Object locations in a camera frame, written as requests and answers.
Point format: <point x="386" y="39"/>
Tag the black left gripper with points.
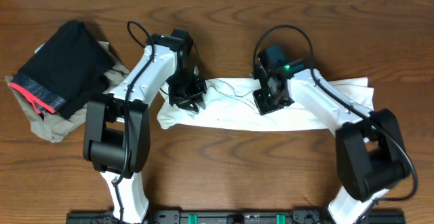
<point x="186" y="98"/>

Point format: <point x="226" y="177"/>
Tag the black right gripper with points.
<point x="262" y="106"/>

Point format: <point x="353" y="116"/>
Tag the white printed t-shirt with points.
<point x="229" y="104"/>

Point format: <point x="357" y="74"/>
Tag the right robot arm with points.
<point x="370" y="154"/>

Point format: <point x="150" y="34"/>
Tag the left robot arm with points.
<point x="117" y="127"/>

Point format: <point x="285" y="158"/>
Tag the black folded garment red trim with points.
<point x="65" y="73"/>

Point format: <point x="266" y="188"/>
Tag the khaki folded garment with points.
<point x="55" y="128"/>

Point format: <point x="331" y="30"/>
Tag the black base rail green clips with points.
<point x="180" y="217"/>

